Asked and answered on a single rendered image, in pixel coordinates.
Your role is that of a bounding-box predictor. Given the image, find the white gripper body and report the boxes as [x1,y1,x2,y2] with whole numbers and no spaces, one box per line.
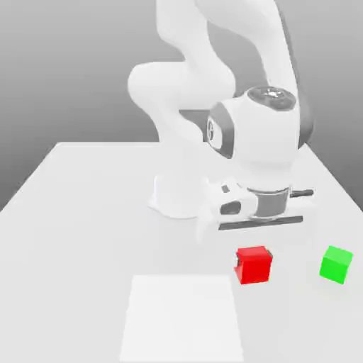
[197,210,306,244]

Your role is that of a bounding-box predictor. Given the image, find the small red cube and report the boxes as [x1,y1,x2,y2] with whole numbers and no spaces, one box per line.
[233,245,274,285]

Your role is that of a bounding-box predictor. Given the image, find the small green cube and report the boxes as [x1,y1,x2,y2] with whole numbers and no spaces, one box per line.
[318,245,354,285]

